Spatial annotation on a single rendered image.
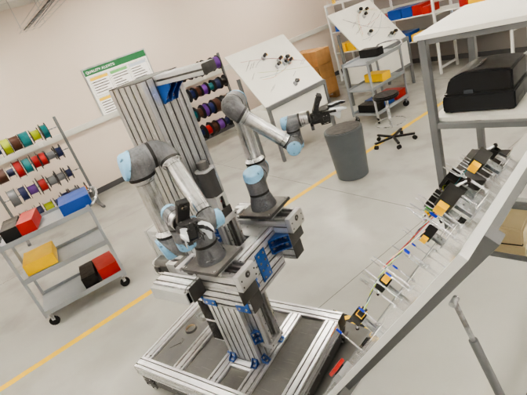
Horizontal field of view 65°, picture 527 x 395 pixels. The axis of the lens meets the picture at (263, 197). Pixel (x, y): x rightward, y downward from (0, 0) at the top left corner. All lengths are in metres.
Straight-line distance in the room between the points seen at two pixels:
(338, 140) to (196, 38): 5.00
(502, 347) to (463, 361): 0.15
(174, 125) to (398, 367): 1.45
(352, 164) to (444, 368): 3.52
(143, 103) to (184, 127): 0.23
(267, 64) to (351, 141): 2.31
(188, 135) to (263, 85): 4.28
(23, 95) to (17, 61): 0.53
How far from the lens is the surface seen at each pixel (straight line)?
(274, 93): 6.31
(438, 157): 2.18
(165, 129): 2.07
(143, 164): 1.80
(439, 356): 1.83
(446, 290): 1.06
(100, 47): 8.42
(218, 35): 9.37
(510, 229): 2.39
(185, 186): 1.74
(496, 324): 1.94
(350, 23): 8.10
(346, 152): 4.93
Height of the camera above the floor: 2.17
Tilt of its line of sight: 24 degrees down
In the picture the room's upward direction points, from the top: 19 degrees counter-clockwise
